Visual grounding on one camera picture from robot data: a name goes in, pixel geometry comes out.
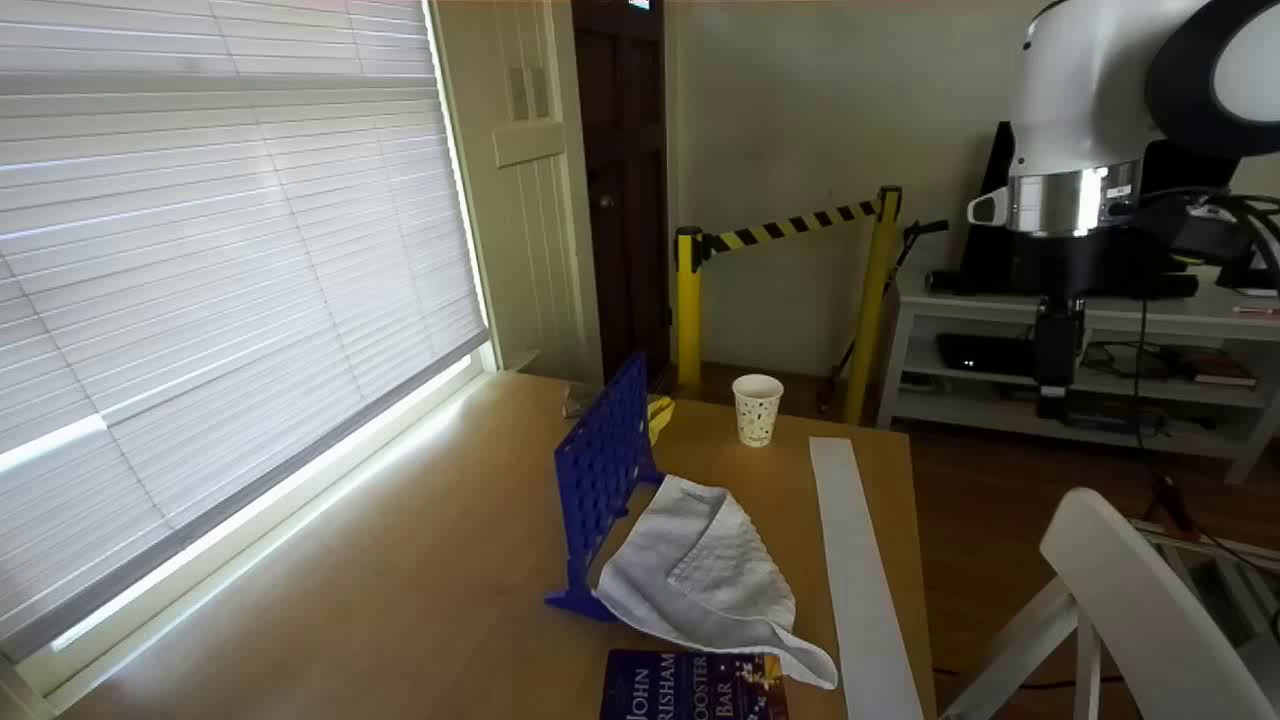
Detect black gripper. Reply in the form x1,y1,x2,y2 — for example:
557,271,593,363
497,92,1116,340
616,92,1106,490
1025,233,1093,423

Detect long white paper strip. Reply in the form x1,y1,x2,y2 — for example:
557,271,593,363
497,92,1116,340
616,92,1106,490
804,431,928,720

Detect small yellow object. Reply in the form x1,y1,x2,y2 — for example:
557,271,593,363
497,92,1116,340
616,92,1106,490
644,391,678,443

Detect black media box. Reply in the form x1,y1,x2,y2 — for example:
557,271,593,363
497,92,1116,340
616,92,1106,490
935,333,1048,382

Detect black soundbar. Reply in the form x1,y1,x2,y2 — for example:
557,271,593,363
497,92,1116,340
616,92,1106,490
924,267,1198,305

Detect white TV stand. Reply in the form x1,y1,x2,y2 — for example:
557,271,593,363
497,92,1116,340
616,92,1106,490
875,282,1280,490

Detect white wooden chair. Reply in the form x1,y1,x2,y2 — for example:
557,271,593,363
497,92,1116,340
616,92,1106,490
935,485,1280,720

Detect white dotted paper cup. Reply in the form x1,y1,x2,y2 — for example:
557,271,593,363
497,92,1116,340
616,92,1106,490
729,372,787,451

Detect yellow black striped tape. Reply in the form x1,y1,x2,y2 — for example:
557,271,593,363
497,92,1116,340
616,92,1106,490
692,195,884,264

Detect white crumpled towel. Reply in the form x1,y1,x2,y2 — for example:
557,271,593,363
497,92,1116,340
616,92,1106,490
593,471,843,698

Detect blue grid game board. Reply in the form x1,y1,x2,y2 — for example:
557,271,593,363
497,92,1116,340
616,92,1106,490
545,347,668,630

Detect dark brown door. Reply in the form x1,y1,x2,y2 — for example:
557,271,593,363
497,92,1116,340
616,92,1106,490
573,0,673,385

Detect blue paperback book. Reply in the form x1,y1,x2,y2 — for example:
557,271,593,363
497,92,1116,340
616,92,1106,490
596,650,790,720

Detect cream panelled door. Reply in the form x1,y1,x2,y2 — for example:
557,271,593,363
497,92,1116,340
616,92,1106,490
429,0,606,385

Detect white window blinds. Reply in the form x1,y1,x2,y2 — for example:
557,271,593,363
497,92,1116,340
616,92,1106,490
0,0,492,662

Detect tall yellow barrier post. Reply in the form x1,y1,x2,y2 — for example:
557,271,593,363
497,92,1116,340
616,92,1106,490
838,184,907,430

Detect short yellow barrier post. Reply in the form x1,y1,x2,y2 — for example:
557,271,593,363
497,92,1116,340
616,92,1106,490
673,223,709,401

